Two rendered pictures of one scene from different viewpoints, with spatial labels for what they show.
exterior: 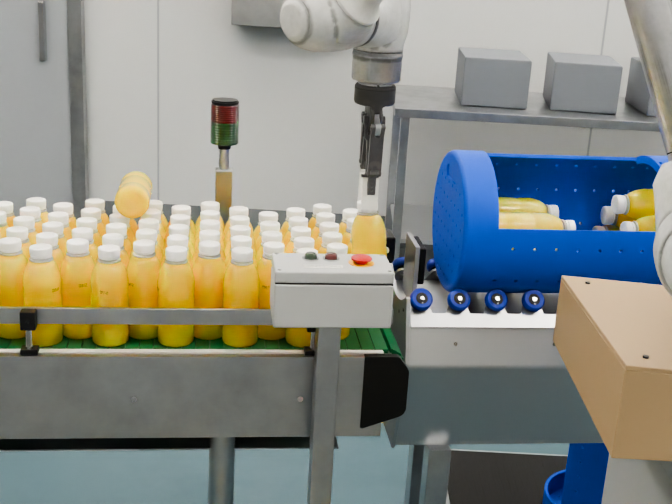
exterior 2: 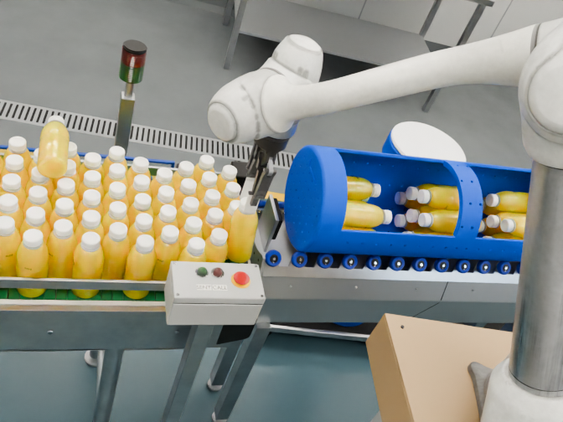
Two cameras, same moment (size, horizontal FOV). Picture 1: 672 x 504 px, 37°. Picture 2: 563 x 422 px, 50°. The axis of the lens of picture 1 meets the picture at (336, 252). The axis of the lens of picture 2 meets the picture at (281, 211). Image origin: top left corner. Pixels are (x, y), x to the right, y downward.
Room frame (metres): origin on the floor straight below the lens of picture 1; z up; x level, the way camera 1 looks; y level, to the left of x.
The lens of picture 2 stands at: (0.75, 0.22, 2.10)
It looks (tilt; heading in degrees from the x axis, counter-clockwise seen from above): 41 degrees down; 341
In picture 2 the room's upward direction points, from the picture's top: 22 degrees clockwise
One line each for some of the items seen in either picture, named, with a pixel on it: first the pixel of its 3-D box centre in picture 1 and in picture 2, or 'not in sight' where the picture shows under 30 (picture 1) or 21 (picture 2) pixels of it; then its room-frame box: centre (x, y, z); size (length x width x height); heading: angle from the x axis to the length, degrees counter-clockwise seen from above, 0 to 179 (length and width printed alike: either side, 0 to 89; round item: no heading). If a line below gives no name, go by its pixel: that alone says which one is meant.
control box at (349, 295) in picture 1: (330, 289); (214, 293); (1.59, 0.01, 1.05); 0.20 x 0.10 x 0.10; 98
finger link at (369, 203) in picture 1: (369, 194); (251, 202); (1.77, -0.06, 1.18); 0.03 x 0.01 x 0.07; 98
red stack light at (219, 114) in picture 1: (225, 112); (133, 55); (2.21, 0.27, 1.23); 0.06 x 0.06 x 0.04
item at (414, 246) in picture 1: (414, 268); (270, 223); (1.91, -0.16, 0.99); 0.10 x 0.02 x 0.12; 8
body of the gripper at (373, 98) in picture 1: (373, 107); (268, 145); (1.80, -0.05, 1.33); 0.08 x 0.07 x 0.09; 8
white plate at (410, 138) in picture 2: not in sight; (428, 146); (2.37, -0.75, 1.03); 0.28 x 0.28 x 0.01
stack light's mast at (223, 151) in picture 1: (224, 134); (131, 71); (2.21, 0.27, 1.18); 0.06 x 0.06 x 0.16
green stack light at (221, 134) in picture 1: (224, 132); (131, 69); (2.21, 0.27, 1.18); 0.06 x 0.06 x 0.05
